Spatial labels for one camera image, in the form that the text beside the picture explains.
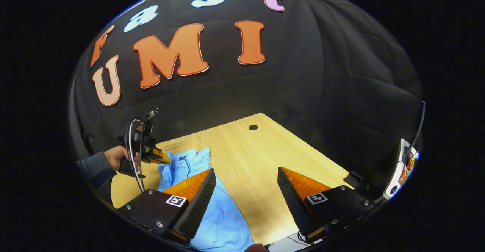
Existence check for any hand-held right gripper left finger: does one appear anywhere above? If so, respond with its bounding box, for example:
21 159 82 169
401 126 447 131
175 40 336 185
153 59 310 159
117 167 217 245

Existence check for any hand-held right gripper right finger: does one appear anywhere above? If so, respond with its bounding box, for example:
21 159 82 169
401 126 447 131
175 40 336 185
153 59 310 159
277 166 378 244

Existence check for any light blue T-shirt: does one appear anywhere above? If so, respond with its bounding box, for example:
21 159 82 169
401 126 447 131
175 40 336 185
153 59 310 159
157 147 255 252

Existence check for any small black box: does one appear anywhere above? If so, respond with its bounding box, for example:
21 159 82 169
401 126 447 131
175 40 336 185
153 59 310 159
344 171 370 193

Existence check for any white power strip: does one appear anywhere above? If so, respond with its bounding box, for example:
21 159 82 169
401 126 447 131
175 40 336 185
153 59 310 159
383 138 419 200

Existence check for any black backdrop cloth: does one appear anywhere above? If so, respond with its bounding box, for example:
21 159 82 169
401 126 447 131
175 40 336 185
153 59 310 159
68 0 424 177

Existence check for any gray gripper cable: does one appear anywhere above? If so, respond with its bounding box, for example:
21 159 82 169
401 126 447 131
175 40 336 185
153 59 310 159
128 119 147 193

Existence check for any black power cable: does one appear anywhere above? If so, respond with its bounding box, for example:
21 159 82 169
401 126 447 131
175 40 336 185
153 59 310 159
407 101 426 158

